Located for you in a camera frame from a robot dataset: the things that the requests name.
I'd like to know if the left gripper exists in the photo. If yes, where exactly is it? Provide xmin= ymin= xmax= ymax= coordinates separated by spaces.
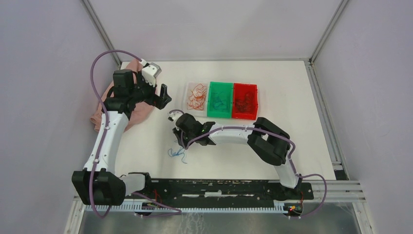
xmin=129 ymin=71 xmax=171 ymax=110

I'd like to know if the cable bundle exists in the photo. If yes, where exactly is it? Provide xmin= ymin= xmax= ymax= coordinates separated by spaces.
xmin=168 ymin=146 xmax=188 ymax=165

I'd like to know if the orange cable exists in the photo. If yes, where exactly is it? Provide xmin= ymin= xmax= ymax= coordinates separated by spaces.
xmin=186 ymin=83 xmax=208 ymax=111

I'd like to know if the blue cable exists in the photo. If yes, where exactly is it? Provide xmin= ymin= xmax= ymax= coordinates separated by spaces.
xmin=211 ymin=92 xmax=230 ymax=113

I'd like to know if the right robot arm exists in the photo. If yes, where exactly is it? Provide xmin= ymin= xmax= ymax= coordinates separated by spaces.
xmin=168 ymin=110 xmax=301 ymax=199

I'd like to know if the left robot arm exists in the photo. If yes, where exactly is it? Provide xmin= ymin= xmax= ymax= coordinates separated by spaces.
xmin=72 ymin=64 xmax=171 ymax=206

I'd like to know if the clear plastic bin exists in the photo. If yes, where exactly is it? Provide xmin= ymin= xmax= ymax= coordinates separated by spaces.
xmin=182 ymin=81 xmax=209 ymax=117

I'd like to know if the green plastic bin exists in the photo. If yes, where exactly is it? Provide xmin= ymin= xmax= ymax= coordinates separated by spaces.
xmin=207 ymin=81 xmax=234 ymax=118

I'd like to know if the red plastic bin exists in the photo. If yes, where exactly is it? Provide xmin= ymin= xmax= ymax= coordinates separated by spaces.
xmin=231 ymin=83 xmax=258 ymax=120

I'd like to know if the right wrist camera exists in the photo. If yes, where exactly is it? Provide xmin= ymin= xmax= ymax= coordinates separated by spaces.
xmin=168 ymin=109 xmax=185 ymax=122

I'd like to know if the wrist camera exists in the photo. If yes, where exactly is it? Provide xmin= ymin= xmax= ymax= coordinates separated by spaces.
xmin=140 ymin=59 xmax=162 ymax=87
xmin=168 ymin=109 xmax=185 ymax=122

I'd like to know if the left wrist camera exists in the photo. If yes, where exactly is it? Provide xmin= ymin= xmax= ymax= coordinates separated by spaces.
xmin=140 ymin=59 xmax=162 ymax=87

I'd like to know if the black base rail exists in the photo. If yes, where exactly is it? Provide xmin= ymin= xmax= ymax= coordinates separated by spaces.
xmin=141 ymin=178 xmax=314 ymax=208

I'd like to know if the white cable duct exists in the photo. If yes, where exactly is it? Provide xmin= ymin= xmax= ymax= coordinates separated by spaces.
xmin=84 ymin=200 xmax=304 ymax=214

